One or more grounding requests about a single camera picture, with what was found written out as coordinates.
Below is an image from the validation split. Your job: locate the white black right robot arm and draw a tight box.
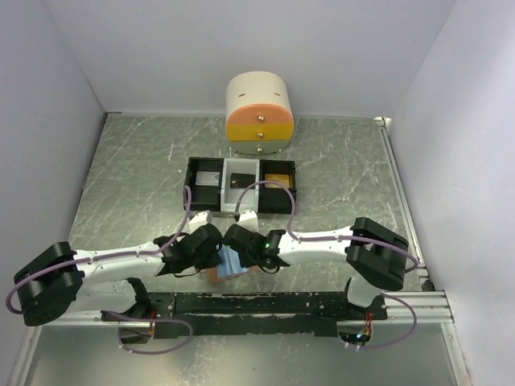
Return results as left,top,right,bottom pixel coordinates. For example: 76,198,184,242
223,217,410,320

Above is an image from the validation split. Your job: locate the black card in tray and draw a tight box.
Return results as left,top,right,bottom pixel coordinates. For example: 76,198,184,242
229,173,256,189

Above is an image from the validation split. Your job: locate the aluminium rail front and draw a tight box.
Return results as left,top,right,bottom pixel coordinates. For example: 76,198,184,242
44,291,455,326

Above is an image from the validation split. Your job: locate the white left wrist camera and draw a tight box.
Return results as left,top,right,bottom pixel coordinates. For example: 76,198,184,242
188,211,212,232

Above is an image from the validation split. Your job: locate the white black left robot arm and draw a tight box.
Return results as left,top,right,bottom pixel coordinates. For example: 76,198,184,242
14,224,222,326

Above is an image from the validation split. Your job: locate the three-compartment black white tray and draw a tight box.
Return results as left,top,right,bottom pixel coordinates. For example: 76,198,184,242
184,157,296,215

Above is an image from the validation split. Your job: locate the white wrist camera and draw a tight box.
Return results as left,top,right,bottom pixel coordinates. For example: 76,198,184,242
237,210,259,232
188,211,212,232

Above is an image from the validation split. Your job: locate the gold card in tray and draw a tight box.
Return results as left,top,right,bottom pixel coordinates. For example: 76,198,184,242
265,174,292,189

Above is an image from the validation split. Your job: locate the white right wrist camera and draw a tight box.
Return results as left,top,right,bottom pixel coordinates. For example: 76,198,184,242
237,210,259,232

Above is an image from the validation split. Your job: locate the white card in tray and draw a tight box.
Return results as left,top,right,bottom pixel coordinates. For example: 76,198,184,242
195,170,220,187

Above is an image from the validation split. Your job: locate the orange leather card holder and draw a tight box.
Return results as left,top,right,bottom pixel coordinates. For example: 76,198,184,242
202,245,252,283

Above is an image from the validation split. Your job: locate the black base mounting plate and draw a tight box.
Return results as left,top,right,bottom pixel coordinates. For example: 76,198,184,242
101,291,389,339

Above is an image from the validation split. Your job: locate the round cream drawer cabinet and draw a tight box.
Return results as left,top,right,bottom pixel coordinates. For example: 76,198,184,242
225,71,295,155

